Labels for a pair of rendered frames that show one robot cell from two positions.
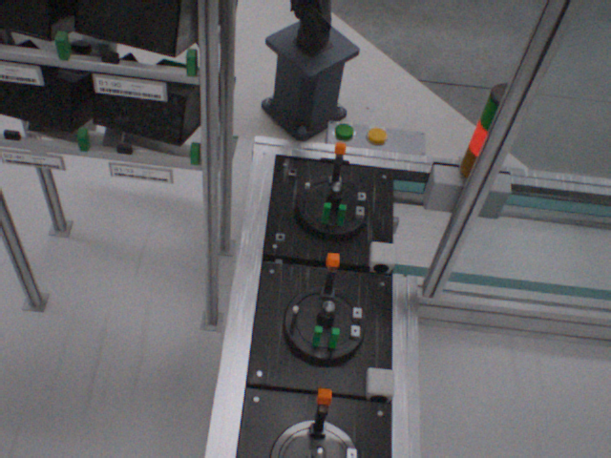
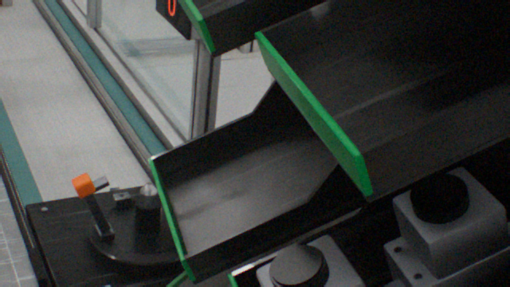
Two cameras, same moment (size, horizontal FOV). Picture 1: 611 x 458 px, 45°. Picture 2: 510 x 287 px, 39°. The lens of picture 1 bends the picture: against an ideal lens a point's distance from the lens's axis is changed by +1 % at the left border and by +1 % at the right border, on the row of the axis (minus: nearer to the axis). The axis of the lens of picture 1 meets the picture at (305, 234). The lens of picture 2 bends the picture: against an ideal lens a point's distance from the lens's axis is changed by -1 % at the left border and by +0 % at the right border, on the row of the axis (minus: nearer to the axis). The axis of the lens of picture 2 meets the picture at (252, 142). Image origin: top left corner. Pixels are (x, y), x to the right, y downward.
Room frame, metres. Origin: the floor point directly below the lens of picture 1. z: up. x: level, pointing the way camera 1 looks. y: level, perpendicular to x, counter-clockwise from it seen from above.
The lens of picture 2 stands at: (1.09, 0.63, 1.49)
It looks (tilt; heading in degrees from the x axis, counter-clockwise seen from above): 28 degrees down; 244
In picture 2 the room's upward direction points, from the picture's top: 7 degrees clockwise
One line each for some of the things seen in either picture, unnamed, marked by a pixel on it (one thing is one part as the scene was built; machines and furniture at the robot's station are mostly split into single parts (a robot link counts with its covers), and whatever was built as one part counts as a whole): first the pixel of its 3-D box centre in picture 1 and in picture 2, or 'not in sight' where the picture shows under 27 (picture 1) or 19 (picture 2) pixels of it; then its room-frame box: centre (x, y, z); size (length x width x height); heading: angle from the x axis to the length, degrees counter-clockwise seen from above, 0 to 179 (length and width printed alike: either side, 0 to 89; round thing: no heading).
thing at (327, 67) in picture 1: (307, 78); not in sight; (1.24, 0.05, 0.96); 0.15 x 0.15 x 0.20; 49
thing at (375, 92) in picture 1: (286, 125); not in sight; (1.20, 0.08, 0.84); 0.90 x 0.70 x 0.03; 49
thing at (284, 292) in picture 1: (326, 315); not in sight; (0.62, -0.06, 1.01); 0.24 x 0.24 x 0.13; 3
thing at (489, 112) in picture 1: (502, 111); not in sight; (0.77, -0.24, 1.38); 0.05 x 0.05 x 0.05
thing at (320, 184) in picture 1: (332, 207); (147, 233); (0.88, -0.04, 0.98); 0.14 x 0.14 x 0.02
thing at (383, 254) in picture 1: (381, 258); not in sight; (0.79, -0.15, 0.97); 0.05 x 0.05 x 0.04; 3
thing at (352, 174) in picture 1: (330, 213); (146, 246); (0.88, -0.04, 0.96); 0.24 x 0.24 x 0.02; 3
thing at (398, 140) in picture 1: (374, 147); not in sight; (1.10, -0.11, 0.93); 0.21 x 0.07 x 0.06; 93
